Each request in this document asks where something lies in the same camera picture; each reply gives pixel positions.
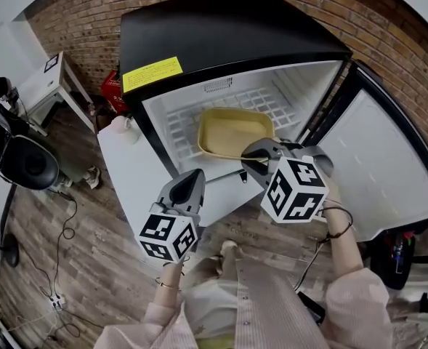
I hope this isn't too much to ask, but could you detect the thin gold bracelet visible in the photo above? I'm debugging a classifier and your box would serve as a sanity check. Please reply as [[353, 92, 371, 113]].
[[155, 278, 182, 291]]

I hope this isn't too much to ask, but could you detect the black framed card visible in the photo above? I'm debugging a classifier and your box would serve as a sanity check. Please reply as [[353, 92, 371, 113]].
[[44, 53, 60, 74]]

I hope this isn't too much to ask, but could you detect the fridge door with white liner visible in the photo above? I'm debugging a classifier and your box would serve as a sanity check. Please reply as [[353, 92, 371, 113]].
[[295, 59, 428, 243]]

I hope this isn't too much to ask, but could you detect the white side table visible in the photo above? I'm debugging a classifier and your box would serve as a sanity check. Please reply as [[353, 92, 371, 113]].
[[17, 51, 95, 137]]

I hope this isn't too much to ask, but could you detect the crumpled white cloth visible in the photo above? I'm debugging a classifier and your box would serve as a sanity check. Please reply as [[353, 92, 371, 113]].
[[84, 165, 102, 190]]

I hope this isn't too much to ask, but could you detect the black floor cable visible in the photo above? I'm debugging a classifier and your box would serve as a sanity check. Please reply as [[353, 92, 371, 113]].
[[26, 190, 78, 301]]

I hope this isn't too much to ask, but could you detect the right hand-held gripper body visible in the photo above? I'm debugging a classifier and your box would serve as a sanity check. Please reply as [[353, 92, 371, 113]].
[[259, 140, 335, 225]]

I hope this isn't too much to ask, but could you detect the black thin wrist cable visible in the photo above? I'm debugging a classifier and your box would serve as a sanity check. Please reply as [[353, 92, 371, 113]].
[[293, 205, 355, 293]]

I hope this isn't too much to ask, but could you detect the person's pink striped shirt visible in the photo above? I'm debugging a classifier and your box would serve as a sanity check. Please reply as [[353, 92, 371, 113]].
[[97, 256, 395, 349]]

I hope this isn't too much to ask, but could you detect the white floor cable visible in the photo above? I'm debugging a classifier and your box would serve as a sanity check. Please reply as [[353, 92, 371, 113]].
[[1, 309, 60, 340]]

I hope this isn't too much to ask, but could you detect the yellow rectangular container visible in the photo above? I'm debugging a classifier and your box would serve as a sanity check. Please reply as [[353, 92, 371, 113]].
[[198, 107, 275, 161]]

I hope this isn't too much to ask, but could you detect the white wire fridge shelf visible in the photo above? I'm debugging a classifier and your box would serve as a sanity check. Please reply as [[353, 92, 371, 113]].
[[166, 87, 302, 159]]

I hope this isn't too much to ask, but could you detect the red plastic crate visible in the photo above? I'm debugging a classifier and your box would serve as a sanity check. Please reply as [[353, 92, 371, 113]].
[[100, 69, 130, 115]]

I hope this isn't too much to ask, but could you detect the person's left forearm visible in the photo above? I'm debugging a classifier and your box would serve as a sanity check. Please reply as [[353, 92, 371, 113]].
[[142, 259, 187, 336]]

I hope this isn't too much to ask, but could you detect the white power strip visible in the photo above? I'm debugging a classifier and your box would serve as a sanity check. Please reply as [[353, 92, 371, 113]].
[[48, 292, 68, 311]]

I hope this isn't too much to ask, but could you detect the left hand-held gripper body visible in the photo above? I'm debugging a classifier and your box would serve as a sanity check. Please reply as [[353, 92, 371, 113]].
[[138, 168, 206, 264]]

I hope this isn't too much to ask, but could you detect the person's right forearm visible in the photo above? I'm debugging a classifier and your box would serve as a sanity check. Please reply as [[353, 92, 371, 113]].
[[320, 180, 392, 341]]

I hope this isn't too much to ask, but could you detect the white plastic jug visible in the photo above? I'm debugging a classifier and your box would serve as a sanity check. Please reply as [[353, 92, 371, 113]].
[[108, 116, 141, 144]]

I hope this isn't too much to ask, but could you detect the person's leg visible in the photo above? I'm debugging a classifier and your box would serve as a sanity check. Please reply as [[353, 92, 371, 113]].
[[195, 240, 244, 281]]

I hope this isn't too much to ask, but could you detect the black mini fridge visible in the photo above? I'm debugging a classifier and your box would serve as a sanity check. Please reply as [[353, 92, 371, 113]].
[[118, 0, 353, 181]]

